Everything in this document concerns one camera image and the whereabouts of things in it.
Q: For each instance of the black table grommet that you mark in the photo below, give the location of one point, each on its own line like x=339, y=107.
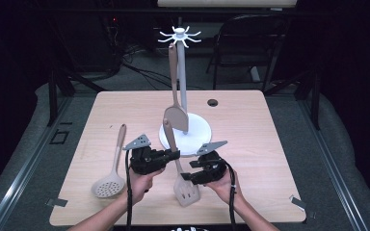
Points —
x=212, y=102

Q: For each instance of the white utensil stand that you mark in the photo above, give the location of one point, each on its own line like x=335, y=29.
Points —
x=192, y=131

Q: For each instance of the grey tape piece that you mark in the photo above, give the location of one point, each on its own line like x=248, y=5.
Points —
x=298, y=202
x=57, y=202

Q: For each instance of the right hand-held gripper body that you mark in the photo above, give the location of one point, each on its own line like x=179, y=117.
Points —
x=213, y=166

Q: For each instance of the beige skimmer spoon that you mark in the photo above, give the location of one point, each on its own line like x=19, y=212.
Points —
x=109, y=187

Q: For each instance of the black metal frame leg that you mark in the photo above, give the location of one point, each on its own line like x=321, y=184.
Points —
x=53, y=96
x=315, y=102

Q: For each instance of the black folding chair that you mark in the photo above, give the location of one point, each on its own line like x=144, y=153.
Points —
x=247, y=54

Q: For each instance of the white object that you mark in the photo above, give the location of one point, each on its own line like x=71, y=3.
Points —
x=186, y=229

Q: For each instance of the aluminium rail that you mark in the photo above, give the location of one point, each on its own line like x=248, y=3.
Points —
x=22, y=179
x=334, y=166

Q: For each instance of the person's right hand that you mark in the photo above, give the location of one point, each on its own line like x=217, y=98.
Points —
x=226, y=191

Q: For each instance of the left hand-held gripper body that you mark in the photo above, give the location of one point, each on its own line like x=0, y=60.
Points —
x=144, y=160

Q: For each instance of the beige slotted spatula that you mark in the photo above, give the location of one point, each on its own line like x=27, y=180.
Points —
x=186, y=192

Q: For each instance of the beige solid spatula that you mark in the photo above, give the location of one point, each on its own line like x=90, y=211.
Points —
x=176, y=117

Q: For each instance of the person's left hand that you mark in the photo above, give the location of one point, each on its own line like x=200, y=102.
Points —
x=141, y=187

